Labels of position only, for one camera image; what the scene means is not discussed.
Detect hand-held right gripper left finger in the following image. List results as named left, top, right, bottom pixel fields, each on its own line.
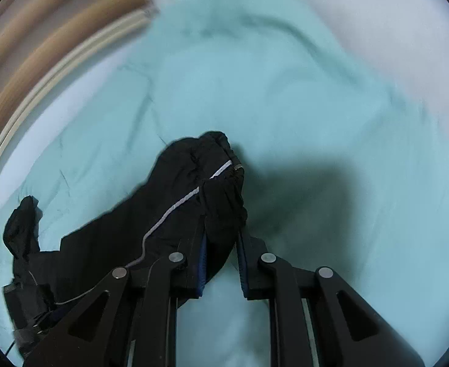
left=24, top=216, right=212, bottom=367

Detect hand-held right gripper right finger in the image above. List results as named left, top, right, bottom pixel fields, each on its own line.
left=237, top=227, right=426, bottom=367

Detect large black garment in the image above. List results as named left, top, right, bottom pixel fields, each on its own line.
left=3, top=131, right=248, bottom=356

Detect teal bed sheet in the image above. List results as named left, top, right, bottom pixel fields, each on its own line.
left=0, top=0, right=444, bottom=367

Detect wooden slatted headboard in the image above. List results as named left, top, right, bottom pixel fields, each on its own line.
left=0, top=0, right=149, bottom=161

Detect cream bed frame edge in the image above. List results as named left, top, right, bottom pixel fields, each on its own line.
left=0, top=8, right=161, bottom=201

